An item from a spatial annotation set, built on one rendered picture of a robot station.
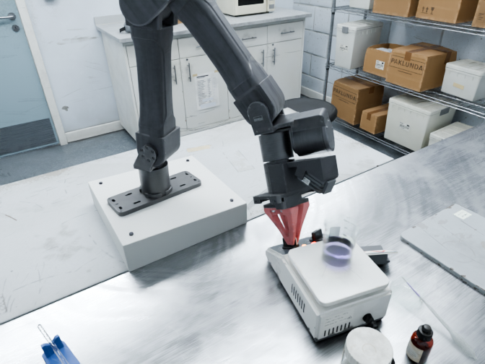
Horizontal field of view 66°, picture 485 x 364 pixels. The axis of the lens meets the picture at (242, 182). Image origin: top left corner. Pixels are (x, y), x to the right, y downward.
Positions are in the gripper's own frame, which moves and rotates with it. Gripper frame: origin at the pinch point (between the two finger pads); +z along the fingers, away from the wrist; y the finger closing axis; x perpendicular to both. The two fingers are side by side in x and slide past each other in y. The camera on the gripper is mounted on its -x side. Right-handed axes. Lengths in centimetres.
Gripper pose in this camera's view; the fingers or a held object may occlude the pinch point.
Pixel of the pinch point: (291, 239)
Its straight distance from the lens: 69.2
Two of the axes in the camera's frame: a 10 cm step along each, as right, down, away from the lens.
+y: 7.2, -1.8, 6.7
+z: 1.8, 9.8, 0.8
